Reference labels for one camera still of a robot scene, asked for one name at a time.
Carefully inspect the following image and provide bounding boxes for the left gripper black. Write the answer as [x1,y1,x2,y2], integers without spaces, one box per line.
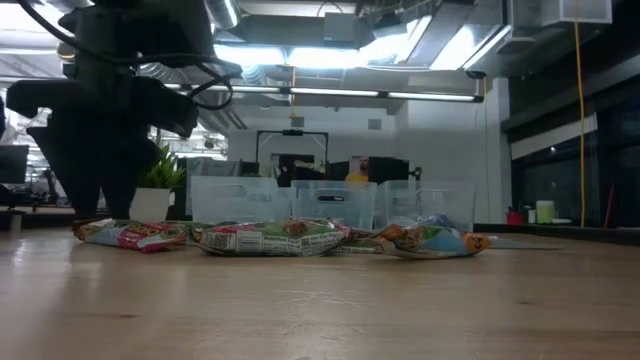
[5,74,200,220]

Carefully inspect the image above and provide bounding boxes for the pile of colourful snack bars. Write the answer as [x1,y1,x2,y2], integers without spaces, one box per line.
[73,218,194,254]

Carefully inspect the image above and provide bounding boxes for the blue granola bar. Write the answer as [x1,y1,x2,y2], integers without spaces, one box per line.
[419,214,457,229]

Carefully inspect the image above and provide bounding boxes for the green plant in white pot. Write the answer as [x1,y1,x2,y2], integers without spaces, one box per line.
[129,142,187,223]

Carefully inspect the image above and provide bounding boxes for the clear plastic bin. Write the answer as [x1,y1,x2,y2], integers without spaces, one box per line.
[382,179,477,232]
[291,179,377,230]
[189,175,294,225]

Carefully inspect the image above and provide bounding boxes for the long linear ceiling light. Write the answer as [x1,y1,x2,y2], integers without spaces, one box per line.
[162,83,485,105]

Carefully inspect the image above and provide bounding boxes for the person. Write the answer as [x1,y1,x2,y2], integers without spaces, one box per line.
[344,155,372,184]

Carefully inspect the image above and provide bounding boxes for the black computer monitor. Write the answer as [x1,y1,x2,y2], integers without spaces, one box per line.
[368,156,412,184]

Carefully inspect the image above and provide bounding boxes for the pale green container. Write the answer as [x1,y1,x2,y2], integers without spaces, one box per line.
[535,199,556,225]

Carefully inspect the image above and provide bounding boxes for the black metal gantry frame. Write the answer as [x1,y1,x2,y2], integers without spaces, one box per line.
[255,128,330,177]

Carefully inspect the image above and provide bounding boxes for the silver ventilation duct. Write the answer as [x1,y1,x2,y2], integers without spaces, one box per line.
[202,0,242,31]

